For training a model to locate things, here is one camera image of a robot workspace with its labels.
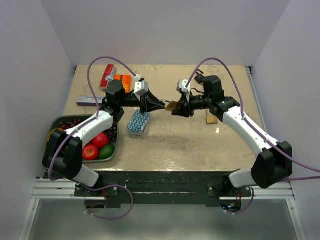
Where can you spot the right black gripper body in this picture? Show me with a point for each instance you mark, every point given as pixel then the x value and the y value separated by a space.
pixel 195 102

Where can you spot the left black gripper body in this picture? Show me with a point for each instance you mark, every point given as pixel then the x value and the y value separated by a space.
pixel 134 101

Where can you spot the brass padlock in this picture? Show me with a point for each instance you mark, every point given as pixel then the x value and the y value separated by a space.
pixel 169 105
pixel 211 119

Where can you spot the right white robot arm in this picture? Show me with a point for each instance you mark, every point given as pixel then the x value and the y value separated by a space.
pixel 272 163

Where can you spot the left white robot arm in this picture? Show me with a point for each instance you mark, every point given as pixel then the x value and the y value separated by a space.
pixel 63 154

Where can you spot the orange razor package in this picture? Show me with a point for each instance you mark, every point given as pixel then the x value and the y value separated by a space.
pixel 126 81

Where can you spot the blue zigzag sponge pack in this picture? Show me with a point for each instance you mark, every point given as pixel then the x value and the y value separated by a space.
pixel 138 123

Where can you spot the red box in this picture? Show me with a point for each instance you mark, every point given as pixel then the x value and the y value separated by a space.
pixel 108 76

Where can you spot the dark grape bunch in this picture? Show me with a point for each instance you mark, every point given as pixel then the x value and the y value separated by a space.
pixel 111 133

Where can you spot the purple white toothpaste box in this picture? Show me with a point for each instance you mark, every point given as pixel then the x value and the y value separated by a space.
pixel 86 101

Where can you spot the red apple back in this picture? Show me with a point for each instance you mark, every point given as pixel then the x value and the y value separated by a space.
pixel 101 140

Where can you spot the red apple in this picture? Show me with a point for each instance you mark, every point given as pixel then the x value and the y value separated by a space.
pixel 101 140
pixel 90 152

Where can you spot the grey fruit tray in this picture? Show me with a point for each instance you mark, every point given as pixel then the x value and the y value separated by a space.
pixel 88 138

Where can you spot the green avocado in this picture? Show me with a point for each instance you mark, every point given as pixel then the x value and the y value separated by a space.
pixel 106 152

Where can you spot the red apple front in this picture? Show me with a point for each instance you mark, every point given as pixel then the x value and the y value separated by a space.
pixel 90 152

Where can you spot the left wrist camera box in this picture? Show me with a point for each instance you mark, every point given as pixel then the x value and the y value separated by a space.
pixel 141 87

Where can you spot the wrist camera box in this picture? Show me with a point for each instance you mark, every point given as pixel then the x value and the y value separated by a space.
pixel 183 88
pixel 141 87

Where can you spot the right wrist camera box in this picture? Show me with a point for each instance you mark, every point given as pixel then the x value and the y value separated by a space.
pixel 183 88

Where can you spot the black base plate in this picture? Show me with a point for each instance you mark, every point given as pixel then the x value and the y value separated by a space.
pixel 115 188

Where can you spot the aluminium rail frame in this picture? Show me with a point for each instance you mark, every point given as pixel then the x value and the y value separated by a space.
pixel 171 144

